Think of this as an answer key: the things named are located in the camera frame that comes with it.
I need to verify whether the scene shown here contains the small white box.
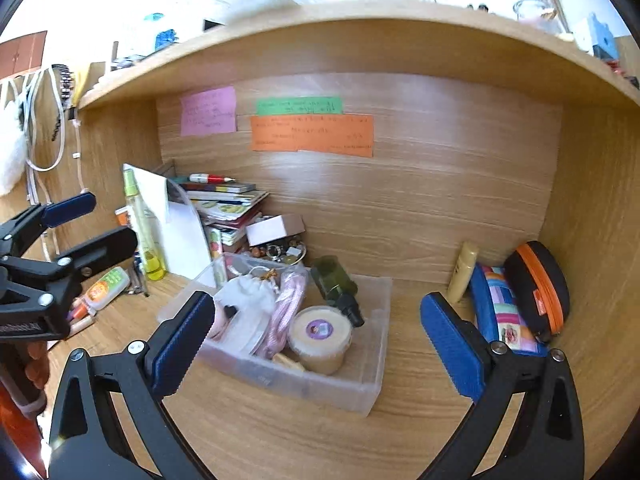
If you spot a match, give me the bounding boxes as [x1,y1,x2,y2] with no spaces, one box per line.
[245,213,306,248]

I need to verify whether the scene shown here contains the flat white cable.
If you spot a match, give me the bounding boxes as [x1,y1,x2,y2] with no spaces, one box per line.
[22,67,68,173]

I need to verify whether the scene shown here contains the pink lanyard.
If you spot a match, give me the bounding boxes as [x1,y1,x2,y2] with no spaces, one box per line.
[270,270,308,358]

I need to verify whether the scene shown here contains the white bottle orange label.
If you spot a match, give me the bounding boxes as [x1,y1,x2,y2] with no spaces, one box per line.
[82,266,132,311]

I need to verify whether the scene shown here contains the white and blue box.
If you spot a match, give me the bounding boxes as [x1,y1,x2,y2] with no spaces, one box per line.
[574,12,617,58]

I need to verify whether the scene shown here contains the small bowl of trinkets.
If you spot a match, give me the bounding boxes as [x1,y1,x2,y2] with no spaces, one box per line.
[248,240,307,266]

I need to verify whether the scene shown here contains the pink paper note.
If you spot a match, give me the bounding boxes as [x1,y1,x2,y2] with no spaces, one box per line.
[180,86,237,137]

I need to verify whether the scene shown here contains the yellow spray bottle green cap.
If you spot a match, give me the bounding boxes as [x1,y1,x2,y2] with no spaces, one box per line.
[122,169,167,281]

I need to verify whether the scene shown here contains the wooden desktop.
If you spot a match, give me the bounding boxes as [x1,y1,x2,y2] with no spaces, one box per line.
[47,245,591,480]

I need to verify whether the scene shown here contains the person's left hand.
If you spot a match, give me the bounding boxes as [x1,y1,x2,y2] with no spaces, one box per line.
[24,342,51,391]

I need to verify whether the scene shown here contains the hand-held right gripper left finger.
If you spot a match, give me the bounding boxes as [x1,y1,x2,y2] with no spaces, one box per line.
[47,290,217,480]

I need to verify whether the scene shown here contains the green paper note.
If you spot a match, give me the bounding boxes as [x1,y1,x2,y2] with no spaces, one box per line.
[255,96,343,116]

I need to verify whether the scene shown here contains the thin cord with tag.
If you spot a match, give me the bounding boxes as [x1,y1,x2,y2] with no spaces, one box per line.
[70,110,87,196]

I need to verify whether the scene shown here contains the orange paper note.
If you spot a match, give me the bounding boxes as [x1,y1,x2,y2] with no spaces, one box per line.
[250,114,375,158]

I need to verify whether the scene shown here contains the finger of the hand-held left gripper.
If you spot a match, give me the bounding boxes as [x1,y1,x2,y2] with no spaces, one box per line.
[35,226,138,311]
[0,191,97,261]

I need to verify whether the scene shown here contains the cream lipstick tube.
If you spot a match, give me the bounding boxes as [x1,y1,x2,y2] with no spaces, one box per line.
[70,315,98,337]

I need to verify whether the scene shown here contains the blue patchwork pencil case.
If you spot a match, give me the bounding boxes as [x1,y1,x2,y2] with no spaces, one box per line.
[467,262,551,358]

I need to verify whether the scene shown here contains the wooden shelf board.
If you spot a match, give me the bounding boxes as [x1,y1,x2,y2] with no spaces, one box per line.
[77,0,640,111]

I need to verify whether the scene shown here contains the stack of booklets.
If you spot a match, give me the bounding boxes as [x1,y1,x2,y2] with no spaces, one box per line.
[172,180,271,261]

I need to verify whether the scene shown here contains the small candy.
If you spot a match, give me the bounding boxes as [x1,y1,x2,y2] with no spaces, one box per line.
[274,352,306,373]

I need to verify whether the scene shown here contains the cream round jar purple label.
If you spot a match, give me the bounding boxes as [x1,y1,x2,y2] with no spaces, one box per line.
[287,305,353,376]

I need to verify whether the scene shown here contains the metal hair clips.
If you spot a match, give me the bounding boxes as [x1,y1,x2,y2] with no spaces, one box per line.
[129,255,151,298]

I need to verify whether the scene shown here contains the clear plastic box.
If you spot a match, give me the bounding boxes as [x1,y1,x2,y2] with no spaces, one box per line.
[156,251,393,417]

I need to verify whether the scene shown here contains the beige tube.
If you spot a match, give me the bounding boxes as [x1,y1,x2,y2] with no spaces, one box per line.
[446,241,480,305]

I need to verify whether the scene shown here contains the green spray bottle black cap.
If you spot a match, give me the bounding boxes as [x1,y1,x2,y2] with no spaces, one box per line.
[310,255,366,328]

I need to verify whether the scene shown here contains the brown cardboard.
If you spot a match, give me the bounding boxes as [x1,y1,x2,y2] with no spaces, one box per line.
[0,30,48,78]

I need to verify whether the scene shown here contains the white fluffy object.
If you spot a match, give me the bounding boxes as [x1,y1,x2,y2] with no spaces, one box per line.
[0,100,28,196]

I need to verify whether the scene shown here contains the white folded paper sheet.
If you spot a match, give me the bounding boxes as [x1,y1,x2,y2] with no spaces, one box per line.
[122,162,212,276]

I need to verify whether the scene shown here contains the black case orange zipper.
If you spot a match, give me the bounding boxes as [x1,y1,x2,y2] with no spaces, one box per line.
[502,241,571,345]

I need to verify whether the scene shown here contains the white drawstring pouch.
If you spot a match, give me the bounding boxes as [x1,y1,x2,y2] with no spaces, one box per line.
[225,267,278,318]

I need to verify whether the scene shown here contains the glass jar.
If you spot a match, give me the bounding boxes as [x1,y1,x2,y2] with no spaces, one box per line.
[514,0,568,36]

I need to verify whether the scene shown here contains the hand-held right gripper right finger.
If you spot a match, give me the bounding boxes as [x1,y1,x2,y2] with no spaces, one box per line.
[419,291,586,480]

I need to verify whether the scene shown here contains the black hairbrush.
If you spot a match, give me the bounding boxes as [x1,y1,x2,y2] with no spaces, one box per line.
[50,64,76,143]

